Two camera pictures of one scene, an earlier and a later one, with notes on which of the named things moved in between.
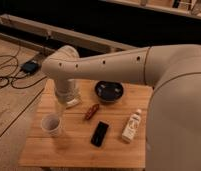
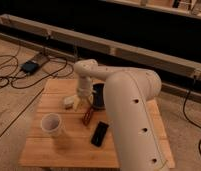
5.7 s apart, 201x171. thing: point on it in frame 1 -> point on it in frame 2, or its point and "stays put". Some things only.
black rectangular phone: [99, 134] stays put
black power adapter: [30, 67] stays put
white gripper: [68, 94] -> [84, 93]
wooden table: [108, 129] stays put
